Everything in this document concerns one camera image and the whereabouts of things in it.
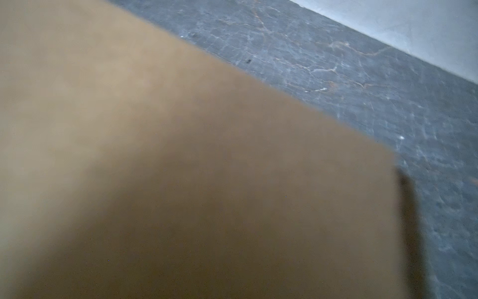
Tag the brown cardboard box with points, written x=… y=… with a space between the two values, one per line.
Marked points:
x=137 y=166

